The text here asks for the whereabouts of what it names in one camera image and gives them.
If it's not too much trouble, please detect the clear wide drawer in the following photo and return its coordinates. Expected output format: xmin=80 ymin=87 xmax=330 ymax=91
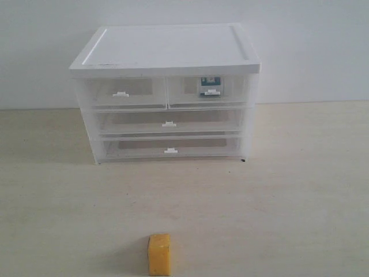
xmin=96 ymin=109 xmax=244 ymax=135
xmin=103 ymin=136 xmax=246 ymax=160

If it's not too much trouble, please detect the white teal labelled bottle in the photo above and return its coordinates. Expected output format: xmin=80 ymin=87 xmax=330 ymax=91
xmin=199 ymin=77 xmax=223 ymax=98

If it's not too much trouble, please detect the clear bottom wide drawer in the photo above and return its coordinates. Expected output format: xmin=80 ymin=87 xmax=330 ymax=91
xmin=103 ymin=136 xmax=246 ymax=160

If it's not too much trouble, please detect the white plastic drawer cabinet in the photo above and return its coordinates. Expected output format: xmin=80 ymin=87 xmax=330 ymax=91
xmin=69 ymin=23 xmax=261 ymax=164

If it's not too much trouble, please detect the clear middle wide drawer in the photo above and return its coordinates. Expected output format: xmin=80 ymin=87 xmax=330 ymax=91
xmin=96 ymin=109 xmax=244 ymax=135

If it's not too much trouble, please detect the yellow cheese block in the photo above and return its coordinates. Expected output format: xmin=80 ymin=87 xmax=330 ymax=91
xmin=148 ymin=234 xmax=171 ymax=276

